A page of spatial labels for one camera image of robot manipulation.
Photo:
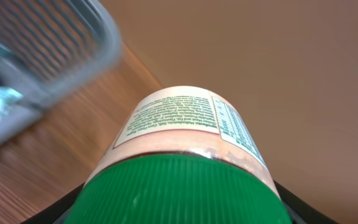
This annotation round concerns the grey plastic shopping basket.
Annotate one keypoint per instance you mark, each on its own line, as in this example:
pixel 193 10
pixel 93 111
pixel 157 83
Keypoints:
pixel 48 49

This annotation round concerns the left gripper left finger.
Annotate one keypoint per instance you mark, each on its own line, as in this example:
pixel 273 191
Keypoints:
pixel 58 211

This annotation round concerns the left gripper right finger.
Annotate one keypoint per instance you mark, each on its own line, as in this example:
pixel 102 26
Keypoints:
pixel 300 211

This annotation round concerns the green lid spice jar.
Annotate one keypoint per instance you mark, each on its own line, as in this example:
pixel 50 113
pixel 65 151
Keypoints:
pixel 184 155

